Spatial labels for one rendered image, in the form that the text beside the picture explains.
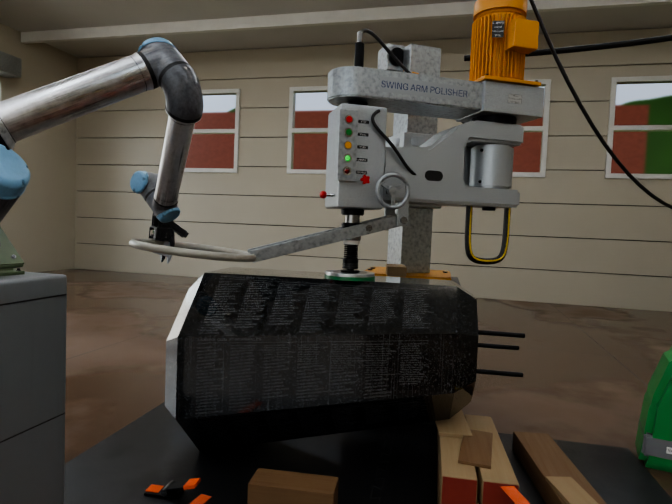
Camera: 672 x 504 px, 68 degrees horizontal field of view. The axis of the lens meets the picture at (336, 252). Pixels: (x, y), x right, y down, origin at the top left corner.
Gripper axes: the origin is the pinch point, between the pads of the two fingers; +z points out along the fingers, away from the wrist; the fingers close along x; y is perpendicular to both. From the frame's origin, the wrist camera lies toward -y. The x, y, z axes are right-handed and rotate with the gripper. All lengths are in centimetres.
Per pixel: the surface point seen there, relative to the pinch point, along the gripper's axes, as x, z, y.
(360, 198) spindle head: 63, -34, -50
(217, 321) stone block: 33.2, 20.4, -7.4
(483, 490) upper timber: 130, 59, -53
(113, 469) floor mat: 8, 85, 18
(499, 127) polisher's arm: 91, -73, -104
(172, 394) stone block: 24, 51, 4
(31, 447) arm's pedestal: 50, 49, 59
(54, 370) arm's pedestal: 45, 29, 53
